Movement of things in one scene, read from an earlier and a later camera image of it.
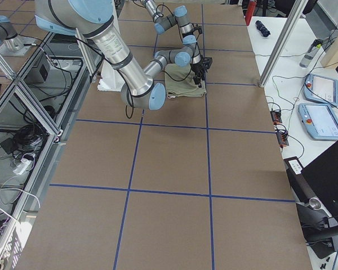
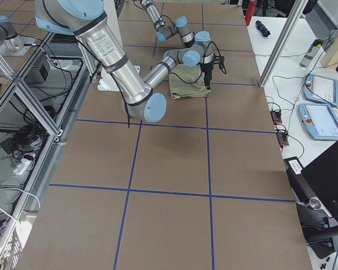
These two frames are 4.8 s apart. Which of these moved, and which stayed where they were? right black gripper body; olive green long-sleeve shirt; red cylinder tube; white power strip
Moved: right black gripper body
Stayed: red cylinder tube; olive green long-sleeve shirt; white power strip
